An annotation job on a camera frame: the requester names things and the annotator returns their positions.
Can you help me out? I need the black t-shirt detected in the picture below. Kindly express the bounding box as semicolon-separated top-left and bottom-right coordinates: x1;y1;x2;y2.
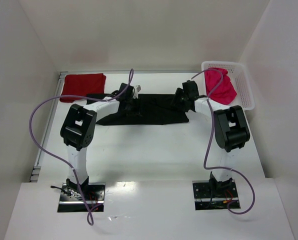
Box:
96;94;189;126

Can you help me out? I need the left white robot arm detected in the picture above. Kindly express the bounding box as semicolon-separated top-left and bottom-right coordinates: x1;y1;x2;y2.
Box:
60;83;141;195

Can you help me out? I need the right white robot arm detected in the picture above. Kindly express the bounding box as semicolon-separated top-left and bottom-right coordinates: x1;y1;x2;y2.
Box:
171;80;251;196

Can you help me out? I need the pink t-shirt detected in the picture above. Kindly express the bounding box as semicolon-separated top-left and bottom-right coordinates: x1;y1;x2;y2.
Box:
204;67;237;105

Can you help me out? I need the folded red t-shirt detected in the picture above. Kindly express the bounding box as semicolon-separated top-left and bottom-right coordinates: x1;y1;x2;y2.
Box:
61;73;107;97

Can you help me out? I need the white plastic basket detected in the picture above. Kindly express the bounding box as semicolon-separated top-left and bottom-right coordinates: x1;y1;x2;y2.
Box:
201;61;255;111

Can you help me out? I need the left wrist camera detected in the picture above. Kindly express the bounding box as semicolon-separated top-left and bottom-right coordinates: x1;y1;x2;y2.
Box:
132;85;141;99

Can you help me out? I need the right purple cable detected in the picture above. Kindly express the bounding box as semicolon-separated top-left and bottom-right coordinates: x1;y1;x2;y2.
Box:
190;68;256;215

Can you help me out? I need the purple cable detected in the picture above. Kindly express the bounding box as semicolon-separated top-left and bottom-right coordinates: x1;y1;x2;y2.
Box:
190;68;256;215
28;68;135;226

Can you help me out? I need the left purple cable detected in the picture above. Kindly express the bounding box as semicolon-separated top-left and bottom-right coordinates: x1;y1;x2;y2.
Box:
28;68;135;226

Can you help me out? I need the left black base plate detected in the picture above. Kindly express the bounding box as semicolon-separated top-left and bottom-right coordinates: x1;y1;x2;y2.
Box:
57;183;106;213

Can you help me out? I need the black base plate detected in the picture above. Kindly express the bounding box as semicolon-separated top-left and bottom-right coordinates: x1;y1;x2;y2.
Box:
57;183;106;213
192;180;241;211

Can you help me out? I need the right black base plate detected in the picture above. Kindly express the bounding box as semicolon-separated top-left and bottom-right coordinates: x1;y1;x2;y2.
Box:
192;180;241;211

